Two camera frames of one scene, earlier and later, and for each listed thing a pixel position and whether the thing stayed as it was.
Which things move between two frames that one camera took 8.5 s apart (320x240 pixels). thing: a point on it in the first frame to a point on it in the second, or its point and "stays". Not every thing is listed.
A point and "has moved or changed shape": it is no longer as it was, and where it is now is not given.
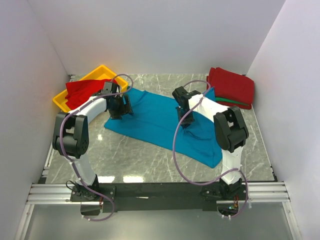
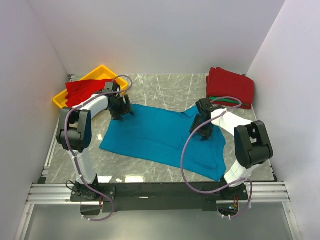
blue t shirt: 153,123 has moved or changed shape
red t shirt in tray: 79,89 stays
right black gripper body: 188,119 to 206,131
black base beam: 158,197 stays
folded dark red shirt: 231,85 stays
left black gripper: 125,108 stays
